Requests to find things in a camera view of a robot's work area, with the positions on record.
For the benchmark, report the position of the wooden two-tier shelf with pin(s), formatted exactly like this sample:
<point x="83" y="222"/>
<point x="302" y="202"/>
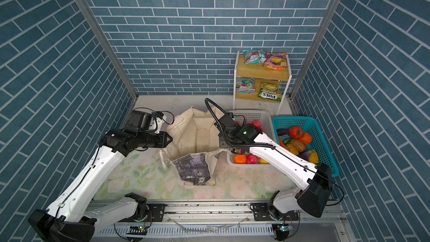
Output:
<point x="261" y="74"/>

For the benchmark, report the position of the orange carrot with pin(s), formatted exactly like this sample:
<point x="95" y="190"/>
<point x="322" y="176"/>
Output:
<point x="282" y="144"/>

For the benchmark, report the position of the yellow lemon front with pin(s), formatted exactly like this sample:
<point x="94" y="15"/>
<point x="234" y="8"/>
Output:
<point x="262" y="161"/>

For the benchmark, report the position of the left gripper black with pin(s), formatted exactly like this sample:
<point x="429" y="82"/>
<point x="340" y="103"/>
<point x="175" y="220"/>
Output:
<point x="164" y="137"/>

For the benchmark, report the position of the floral table mat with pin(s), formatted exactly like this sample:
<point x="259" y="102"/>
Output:
<point x="142" y="172"/>

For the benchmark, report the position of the teal red snack bag lower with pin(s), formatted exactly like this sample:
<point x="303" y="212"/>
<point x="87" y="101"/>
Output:
<point x="245" y="85"/>

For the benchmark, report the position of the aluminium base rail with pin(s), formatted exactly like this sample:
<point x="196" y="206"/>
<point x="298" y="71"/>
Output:
<point x="247" y="221"/>

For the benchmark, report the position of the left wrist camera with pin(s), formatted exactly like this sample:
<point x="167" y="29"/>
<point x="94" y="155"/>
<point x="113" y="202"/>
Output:
<point x="156" y="122"/>

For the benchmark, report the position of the beige canvas grocery bag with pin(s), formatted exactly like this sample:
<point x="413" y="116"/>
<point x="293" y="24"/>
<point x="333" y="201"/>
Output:
<point x="194" y="150"/>

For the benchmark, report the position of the brown potato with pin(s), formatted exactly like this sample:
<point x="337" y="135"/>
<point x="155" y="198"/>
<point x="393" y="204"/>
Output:
<point x="299" y="145"/>

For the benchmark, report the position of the red apple small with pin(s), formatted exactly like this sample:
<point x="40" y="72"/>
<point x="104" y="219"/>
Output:
<point x="257" y="123"/>

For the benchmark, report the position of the red tomato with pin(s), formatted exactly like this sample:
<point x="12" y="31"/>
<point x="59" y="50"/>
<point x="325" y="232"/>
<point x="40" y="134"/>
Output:
<point x="295" y="132"/>

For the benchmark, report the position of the teal plastic basket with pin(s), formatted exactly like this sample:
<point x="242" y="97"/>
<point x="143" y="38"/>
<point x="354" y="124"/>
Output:
<point x="311" y="126"/>

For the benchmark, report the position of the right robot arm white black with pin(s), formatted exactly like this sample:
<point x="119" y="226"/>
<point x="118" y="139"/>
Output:
<point x="313" y="181"/>

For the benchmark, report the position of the red apple front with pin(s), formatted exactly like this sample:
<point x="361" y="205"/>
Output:
<point x="252" y="159"/>

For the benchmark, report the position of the orange tangerine front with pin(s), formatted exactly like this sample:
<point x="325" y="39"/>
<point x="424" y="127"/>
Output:
<point x="240" y="159"/>

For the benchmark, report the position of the purple eggplant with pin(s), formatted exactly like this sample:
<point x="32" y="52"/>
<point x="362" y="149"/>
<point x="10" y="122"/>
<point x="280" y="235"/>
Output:
<point x="282" y="132"/>

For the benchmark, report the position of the white plastic basket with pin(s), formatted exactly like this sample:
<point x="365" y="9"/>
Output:
<point x="266" y="148"/>

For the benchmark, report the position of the pink yellow snack bag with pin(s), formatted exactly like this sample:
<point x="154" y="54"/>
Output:
<point x="276" y="61"/>

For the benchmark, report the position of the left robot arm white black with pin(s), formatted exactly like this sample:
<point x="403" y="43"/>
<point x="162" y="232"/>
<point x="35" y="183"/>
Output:
<point x="68" y="219"/>

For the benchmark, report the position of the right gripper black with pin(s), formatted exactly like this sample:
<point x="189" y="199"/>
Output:
<point x="221" y="141"/>

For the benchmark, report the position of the teal snack bag top shelf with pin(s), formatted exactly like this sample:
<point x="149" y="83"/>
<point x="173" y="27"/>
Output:
<point x="254" y="56"/>

